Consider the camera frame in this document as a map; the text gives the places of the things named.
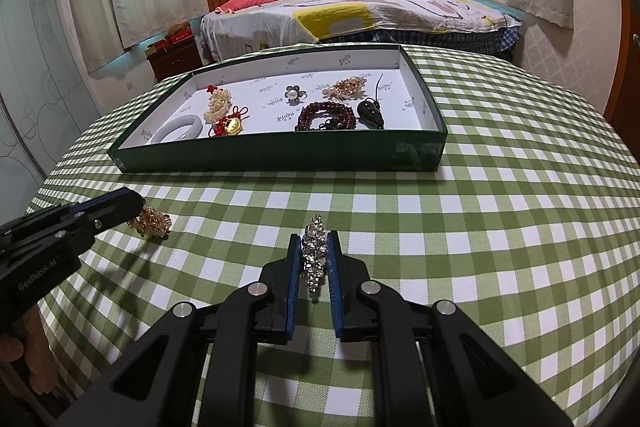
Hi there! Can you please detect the white bangle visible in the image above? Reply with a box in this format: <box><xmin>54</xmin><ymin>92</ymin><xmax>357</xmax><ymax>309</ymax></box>
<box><xmin>150</xmin><ymin>114</ymin><xmax>205</xmax><ymax>144</ymax></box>

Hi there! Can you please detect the silver rhinestone brooch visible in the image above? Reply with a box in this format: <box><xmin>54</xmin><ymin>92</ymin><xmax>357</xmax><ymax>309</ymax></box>
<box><xmin>299</xmin><ymin>214</ymin><xmax>330</xmax><ymax>303</ymax></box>

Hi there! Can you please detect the blue plaid bed sheet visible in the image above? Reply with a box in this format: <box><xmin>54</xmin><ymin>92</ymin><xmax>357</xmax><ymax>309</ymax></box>
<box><xmin>330</xmin><ymin>27</ymin><xmax>523</xmax><ymax>55</ymax></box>

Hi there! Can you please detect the wooden door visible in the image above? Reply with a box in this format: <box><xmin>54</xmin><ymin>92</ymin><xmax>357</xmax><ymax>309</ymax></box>
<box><xmin>602</xmin><ymin>0</ymin><xmax>640</xmax><ymax>152</ymax></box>

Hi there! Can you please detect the wooden nightstand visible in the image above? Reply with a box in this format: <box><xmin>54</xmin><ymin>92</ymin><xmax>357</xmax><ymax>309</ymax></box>
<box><xmin>145</xmin><ymin>38</ymin><xmax>206</xmax><ymax>82</ymax></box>

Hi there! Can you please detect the person's left hand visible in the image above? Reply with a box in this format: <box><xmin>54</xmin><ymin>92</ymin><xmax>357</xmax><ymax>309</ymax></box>
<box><xmin>0</xmin><ymin>304</ymin><xmax>61</xmax><ymax>395</ymax></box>

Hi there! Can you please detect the gold filigree brooch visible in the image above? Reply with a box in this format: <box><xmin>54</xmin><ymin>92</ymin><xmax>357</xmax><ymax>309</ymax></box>
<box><xmin>322</xmin><ymin>76</ymin><xmax>368</xmax><ymax>102</ymax></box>

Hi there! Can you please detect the pearl bracelet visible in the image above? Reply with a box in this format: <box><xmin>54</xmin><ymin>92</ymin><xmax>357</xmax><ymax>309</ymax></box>
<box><xmin>204</xmin><ymin>84</ymin><xmax>235</xmax><ymax>124</ymax></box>

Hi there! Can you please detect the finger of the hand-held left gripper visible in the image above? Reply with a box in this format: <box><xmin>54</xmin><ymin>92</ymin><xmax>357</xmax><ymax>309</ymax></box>
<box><xmin>0</xmin><ymin>188</ymin><xmax>147</xmax><ymax>278</ymax></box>
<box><xmin>0</xmin><ymin>190</ymin><xmax>130</xmax><ymax>244</ymax></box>

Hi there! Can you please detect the green box with white lining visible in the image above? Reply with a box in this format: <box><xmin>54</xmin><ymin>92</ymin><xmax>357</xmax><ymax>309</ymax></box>
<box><xmin>107</xmin><ymin>44</ymin><xmax>448</xmax><ymax>172</ymax></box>

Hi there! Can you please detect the frosted glass door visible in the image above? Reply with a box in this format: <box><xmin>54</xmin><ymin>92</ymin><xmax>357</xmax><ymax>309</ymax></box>
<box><xmin>0</xmin><ymin>0</ymin><xmax>103</xmax><ymax>208</ymax></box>

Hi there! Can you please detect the dark red bead bracelet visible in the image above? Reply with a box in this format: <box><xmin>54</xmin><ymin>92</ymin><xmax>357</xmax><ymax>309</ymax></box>
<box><xmin>296</xmin><ymin>101</ymin><xmax>358</xmax><ymax>132</ymax></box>

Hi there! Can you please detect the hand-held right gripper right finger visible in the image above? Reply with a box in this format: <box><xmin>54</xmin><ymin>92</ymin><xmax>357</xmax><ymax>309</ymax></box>
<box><xmin>326</xmin><ymin>231</ymin><xmax>575</xmax><ymax>427</ymax></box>

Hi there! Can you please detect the gold ornament with red knots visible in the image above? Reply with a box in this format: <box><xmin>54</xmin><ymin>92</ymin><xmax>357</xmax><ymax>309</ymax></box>
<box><xmin>205</xmin><ymin>104</ymin><xmax>249</xmax><ymax>138</ymax></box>

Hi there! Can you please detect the gold crystal hair clip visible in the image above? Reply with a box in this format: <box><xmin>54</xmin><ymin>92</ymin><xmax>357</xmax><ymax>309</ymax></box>
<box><xmin>127</xmin><ymin>202</ymin><xmax>172</xmax><ymax>239</ymax></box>

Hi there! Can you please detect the patterned bedspread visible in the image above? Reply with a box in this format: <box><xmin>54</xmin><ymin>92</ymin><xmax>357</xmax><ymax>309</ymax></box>
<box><xmin>201</xmin><ymin>0</ymin><xmax>523</xmax><ymax>60</ymax></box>

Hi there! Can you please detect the black pendant with cord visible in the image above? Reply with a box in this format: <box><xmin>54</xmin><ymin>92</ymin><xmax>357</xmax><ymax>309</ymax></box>
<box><xmin>356</xmin><ymin>73</ymin><xmax>386</xmax><ymax>128</ymax></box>

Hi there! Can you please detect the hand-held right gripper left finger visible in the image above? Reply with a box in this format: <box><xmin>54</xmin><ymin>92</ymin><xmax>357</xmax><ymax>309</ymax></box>
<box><xmin>55</xmin><ymin>233</ymin><xmax>303</xmax><ymax>427</ymax></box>

